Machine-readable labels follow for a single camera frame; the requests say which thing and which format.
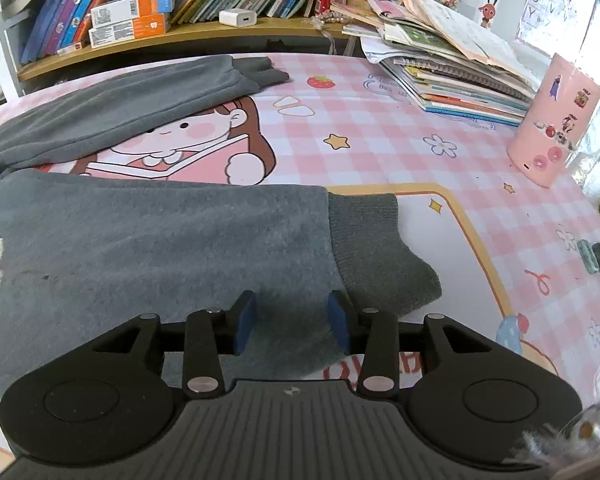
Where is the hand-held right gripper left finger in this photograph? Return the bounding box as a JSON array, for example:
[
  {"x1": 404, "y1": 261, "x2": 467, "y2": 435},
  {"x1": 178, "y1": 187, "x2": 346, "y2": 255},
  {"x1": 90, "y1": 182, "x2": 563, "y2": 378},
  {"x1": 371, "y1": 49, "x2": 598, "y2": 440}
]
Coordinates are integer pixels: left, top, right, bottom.
[{"x1": 87, "y1": 290, "x2": 257, "y2": 401}]

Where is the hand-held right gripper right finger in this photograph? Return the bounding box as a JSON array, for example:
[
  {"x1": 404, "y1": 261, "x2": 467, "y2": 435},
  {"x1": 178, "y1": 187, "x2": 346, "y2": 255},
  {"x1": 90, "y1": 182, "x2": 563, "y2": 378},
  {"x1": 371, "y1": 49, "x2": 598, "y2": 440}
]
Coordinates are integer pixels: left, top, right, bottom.
[{"x1": 327, "y1": 290, "x2": 496, "y2": 400}]

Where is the grey sweatshirt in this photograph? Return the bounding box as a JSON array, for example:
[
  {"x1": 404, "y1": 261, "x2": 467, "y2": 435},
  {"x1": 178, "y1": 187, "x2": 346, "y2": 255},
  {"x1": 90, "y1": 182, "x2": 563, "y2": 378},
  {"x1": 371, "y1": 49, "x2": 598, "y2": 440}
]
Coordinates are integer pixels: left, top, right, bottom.
[{"x1": 0, "y1": 55, "x2": 443, "y2": 397}]

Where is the pink cartoon desk mat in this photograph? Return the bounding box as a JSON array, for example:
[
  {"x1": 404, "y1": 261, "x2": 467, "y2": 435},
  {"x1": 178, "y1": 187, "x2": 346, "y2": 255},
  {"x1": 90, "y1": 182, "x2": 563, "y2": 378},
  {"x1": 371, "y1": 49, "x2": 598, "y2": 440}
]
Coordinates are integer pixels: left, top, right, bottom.
[{"x1": 0, "y1": 52, "x2": 600, "y2": 461}]

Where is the grey fur charm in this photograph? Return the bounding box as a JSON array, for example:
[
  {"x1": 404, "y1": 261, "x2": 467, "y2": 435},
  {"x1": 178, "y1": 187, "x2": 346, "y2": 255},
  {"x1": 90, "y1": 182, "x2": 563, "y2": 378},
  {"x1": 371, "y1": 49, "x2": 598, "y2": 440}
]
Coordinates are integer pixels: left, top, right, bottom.
[{"x1": 510, "y1": 400, "x2": 600, "y2": 480}]

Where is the teal eraser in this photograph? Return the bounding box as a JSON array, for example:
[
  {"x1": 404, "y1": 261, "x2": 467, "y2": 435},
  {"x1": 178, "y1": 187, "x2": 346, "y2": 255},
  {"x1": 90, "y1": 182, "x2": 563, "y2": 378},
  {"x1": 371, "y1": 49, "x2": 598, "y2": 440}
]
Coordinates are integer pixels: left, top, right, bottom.
[{"x1": 577, "y1": 239, "x2": 600, "y2": 275}]

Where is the pile of workbooks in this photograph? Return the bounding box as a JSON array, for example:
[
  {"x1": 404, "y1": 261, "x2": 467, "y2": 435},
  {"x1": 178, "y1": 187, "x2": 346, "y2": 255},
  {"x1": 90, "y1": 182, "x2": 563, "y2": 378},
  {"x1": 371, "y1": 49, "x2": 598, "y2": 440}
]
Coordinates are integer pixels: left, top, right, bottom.
[{"x1": 330, "y1": 0, "x2": 542, "y2": 129}]

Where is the wooden bookshelf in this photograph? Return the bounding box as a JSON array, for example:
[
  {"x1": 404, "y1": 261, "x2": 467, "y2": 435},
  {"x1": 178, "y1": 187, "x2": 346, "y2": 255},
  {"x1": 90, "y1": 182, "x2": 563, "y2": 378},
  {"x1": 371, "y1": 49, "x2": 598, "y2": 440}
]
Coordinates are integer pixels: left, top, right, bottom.
[{"x1": 0, "y1": 0, "x2": 363, "y2": 98}]

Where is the pink sticker-covered cup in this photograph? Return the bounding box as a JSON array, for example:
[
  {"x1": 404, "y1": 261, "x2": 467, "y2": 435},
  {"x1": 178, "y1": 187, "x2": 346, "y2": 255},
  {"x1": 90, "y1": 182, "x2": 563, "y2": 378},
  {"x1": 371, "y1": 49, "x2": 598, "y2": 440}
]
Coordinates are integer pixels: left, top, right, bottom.
[{"x1": 507, "y1": 52, "x2": 600, "y2": 189}]

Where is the white charger plug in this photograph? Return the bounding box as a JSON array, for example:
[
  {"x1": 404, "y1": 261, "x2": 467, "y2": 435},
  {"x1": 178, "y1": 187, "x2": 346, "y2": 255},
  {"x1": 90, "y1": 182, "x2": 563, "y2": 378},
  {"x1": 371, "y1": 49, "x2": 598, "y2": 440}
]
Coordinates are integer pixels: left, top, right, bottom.
[{"x1": 218, "y1": 8, "x2": 259, "y2": 29}]

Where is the clear glass mug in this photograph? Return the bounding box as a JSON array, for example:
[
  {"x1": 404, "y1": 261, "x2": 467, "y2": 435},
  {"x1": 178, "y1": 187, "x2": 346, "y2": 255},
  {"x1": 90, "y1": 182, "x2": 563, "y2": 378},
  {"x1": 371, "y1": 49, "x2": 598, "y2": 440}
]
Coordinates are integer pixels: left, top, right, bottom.
[{"x1": 562, "y1": 100, "x2": 600, "y2": 193}]

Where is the orange and white box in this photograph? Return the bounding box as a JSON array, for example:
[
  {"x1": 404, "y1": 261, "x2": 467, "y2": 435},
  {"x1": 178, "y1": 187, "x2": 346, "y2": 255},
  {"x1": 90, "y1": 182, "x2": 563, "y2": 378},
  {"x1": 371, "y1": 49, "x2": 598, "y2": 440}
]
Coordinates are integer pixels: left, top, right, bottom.
[
  {"x1": 90, "y1": 0, "x2": 175, "y2": 29},
  {"x1": 87, "y1": 12, "x2": 172, "y2": 50}
]

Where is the bead bracelet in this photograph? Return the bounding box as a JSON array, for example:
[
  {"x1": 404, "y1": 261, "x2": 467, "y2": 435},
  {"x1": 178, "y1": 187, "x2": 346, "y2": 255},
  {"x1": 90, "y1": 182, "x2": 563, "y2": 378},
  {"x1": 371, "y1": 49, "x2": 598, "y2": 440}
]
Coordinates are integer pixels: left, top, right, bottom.
[{"x1": 307, "y1": 11, "x2": 349, "y2": 29}]

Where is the deer wall sticker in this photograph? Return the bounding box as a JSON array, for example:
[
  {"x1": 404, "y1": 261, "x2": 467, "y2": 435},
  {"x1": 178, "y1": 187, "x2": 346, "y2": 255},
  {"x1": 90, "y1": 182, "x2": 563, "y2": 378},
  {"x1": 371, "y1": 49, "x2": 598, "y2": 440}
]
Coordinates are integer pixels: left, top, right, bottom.
[{"x1": 477, "y1": 0, "x2": 504, "y2": 31}]

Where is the alphabet wall poster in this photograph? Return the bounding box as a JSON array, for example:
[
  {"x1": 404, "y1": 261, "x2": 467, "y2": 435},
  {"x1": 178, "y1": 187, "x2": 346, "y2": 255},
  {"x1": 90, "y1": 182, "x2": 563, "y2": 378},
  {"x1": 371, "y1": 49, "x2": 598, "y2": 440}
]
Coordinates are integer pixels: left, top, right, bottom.
[{"x1": 515, "y1": 0, "x2": 600, "y2": 57}]

